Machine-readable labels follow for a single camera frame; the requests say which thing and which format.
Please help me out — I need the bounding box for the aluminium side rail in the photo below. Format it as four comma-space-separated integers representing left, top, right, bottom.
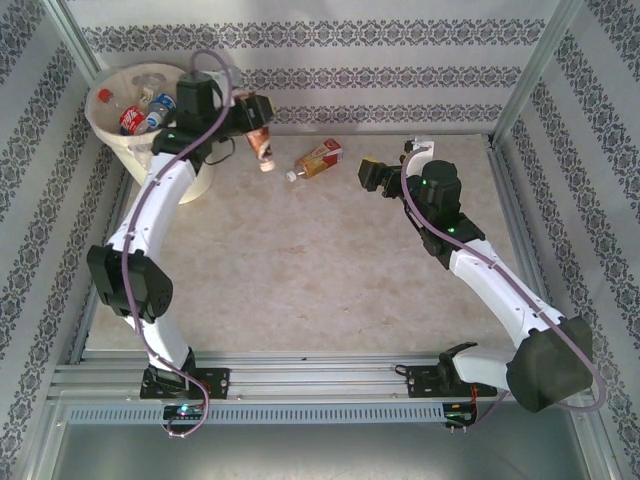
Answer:
485, 134, 559, 321
69, 169, 139, 364

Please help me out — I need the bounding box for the red label cola bottle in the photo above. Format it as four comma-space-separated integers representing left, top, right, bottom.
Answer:
98, 88, 151, 137

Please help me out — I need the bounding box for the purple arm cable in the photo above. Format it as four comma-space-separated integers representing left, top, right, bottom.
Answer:
399, 147, 609, 431
122, 48, 236, 441

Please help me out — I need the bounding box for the blue label bottle white cap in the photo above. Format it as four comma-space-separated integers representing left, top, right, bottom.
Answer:
144, 92, 180, 132

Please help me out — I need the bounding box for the cream plastic bin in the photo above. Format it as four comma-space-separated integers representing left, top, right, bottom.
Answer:
85, 63, 214, 205

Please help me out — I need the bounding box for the aluminium corner post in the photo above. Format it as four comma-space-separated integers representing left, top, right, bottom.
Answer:
492, 0, 584, 149
49, 0, 104, 89

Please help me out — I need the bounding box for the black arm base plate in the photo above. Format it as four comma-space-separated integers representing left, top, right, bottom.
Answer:
405, 363, 497, 400
139, 367, 232, 401

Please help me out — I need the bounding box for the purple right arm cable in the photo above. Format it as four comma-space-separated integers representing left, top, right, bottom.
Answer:
399, 147, 609, 431

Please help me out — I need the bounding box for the small circuit board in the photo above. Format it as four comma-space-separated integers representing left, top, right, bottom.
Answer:
443, 401, 479, 429
163, 403, 207, 421

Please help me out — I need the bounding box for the grey slotted cable duct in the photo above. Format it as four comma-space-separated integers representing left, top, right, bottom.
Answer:
64, 403, 446, 425

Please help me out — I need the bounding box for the gold red energy drink bottle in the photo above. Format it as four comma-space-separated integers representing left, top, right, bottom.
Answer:
284, 139, 346, 183

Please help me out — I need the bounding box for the brown coffee drink bottle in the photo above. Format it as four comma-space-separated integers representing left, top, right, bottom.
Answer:
243, 126, 278, 174

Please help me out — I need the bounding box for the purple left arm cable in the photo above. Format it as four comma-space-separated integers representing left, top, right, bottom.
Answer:
122, 48, 236, 441

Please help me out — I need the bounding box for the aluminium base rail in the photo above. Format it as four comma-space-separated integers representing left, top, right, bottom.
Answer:
47, 349, 511, 404

